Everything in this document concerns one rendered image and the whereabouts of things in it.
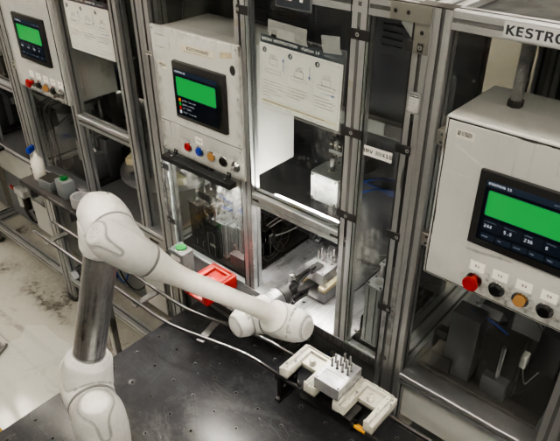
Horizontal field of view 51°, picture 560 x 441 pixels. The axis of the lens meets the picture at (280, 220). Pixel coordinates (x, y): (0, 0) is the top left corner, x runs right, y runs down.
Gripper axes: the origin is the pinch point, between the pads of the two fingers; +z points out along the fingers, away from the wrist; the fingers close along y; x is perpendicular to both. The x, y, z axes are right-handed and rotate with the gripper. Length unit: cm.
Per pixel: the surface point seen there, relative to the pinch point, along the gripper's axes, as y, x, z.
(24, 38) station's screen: 61, 150, -21
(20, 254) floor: -102, 242, -5
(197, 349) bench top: -35, 30, -32
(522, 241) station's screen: 55, -72, -19
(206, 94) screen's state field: 64, 34, -20
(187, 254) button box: -0.1, 43.0, -23.7
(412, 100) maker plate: 80, -38, -18
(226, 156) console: 43, 29, -17
